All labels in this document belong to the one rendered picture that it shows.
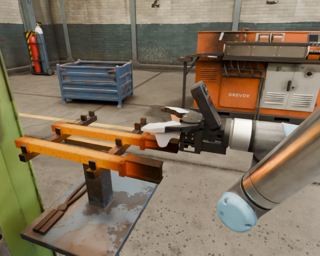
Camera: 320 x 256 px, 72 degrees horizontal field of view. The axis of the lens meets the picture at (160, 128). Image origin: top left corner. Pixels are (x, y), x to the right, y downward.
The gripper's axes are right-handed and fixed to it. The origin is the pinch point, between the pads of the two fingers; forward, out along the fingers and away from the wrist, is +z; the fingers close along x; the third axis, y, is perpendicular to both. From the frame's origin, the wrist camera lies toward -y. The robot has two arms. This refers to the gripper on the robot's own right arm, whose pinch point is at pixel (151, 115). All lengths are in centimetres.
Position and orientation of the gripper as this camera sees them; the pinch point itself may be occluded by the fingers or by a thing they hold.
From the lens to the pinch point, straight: 58.1
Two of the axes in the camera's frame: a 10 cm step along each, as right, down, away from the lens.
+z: -9.5, -1.3, 3.0
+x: 3.2, -3.8, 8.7
